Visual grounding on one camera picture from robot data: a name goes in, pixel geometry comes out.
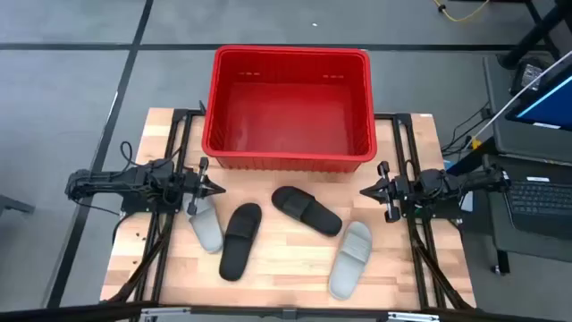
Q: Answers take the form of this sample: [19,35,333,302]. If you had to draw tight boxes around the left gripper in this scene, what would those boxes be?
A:
[181,156,227,216]

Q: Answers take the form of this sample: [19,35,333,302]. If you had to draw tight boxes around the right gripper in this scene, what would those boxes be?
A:
[359,160,415,224]

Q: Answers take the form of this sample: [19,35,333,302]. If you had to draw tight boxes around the black slide sandal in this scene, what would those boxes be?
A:
[218,202,264,283]
[271,185,344,238]

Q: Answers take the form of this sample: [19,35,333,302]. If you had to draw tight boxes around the grey slide sandal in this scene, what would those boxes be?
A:
[328,220,374,301]
[182,195,224,255]

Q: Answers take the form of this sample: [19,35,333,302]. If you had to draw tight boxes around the red plastic bin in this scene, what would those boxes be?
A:
[200,44,379,174]

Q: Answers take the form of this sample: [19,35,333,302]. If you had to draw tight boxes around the black keyboard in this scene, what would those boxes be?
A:
[507,178,572,239]

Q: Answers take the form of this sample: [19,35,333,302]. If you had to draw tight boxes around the black monitor blue screen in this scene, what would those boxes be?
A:
[504,57,572,131]

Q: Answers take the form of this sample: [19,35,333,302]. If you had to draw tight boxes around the grey chair leg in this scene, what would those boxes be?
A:
[0,194,36,216]

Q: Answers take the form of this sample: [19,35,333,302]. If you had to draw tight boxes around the black stand legs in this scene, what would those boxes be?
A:
[498,0,572,71]

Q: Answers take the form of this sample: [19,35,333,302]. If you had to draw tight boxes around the black aluminium frame rails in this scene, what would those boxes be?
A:
[100,105,209,309]
[374,111,477,310]

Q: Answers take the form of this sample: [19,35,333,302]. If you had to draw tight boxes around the black power cable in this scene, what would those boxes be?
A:
[440,102,493,156]

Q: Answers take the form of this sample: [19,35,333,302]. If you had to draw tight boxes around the white cable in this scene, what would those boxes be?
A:
[467,48,572,144]

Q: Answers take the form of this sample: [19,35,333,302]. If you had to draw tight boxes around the yellow extension cable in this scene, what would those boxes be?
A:
[431,0,492,23]

